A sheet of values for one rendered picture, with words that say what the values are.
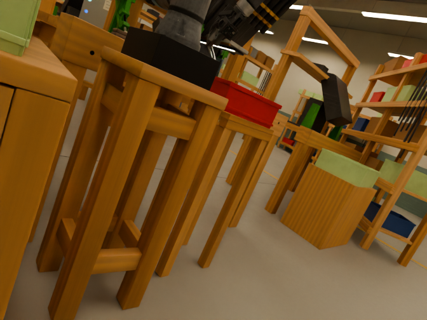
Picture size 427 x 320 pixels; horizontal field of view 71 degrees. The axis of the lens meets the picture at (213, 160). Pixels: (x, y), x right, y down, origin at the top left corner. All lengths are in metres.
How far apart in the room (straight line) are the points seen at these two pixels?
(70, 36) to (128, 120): 0.45
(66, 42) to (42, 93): 0.71
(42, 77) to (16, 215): 0.22
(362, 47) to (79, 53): 10.73
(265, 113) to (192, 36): 0.57
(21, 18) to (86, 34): 0.71
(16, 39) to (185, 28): 0.57
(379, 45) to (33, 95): 11.11
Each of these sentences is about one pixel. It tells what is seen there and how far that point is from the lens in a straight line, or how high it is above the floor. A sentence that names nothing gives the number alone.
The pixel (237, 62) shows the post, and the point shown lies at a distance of 2.52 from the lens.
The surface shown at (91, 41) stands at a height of 0.85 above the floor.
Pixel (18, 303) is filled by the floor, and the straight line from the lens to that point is 1.23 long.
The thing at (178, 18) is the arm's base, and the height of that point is 1.01.
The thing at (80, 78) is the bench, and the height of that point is 0.71.
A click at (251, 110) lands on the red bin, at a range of 1.35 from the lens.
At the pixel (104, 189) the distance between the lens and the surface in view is 0.91.
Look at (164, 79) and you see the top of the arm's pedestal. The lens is 0.85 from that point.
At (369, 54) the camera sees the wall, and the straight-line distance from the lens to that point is 11.33.
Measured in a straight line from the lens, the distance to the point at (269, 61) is 8.41.
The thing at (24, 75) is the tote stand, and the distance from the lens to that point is 0.48.
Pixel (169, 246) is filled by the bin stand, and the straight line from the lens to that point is 1.41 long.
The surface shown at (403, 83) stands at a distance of 4.59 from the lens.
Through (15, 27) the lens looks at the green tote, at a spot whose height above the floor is 0.82.
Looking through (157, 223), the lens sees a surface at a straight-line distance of 1.07.
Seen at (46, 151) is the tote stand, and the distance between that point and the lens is 0.51.
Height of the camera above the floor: 0.85
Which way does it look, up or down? 12 degrees down
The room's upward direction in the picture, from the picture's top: 23 degrees clockwise
